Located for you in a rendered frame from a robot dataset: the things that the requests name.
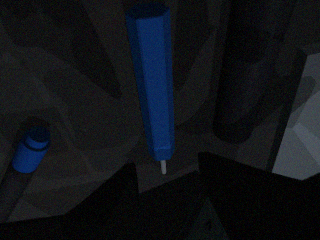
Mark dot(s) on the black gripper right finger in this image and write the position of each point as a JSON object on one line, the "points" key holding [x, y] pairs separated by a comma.
{"points": [[255, 204]]}

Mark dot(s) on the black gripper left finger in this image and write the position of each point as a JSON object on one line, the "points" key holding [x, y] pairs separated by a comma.
{"points": [[111, 212]]}

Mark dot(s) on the dark grey cylinder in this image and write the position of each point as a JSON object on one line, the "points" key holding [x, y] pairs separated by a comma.
{"points": [[255, 33]]}

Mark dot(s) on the black marker with blue cap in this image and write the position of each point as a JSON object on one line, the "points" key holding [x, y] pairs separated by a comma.
{"points": [[31, 149]]}

